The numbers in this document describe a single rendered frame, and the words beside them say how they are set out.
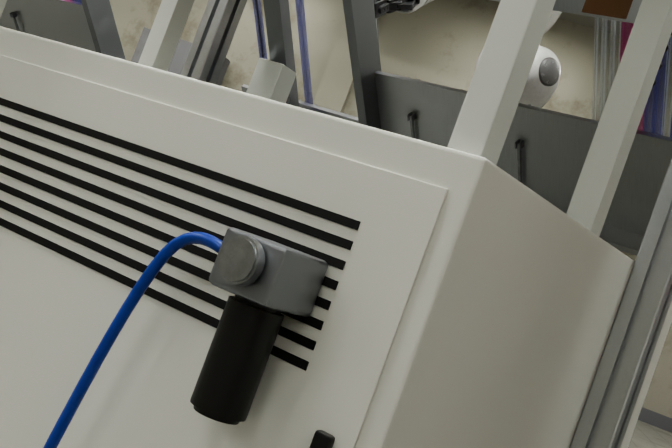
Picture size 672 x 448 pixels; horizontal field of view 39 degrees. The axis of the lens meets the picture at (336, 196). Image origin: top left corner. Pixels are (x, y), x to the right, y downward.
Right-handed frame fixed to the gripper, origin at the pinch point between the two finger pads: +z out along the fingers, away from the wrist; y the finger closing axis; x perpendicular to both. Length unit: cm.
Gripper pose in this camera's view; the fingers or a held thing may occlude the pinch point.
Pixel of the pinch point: (375, 7)
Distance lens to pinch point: 196.1
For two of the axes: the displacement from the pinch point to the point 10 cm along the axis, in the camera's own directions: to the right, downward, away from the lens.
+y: 8.4, 2.9, -4.6
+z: -5.4, 4.0, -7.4
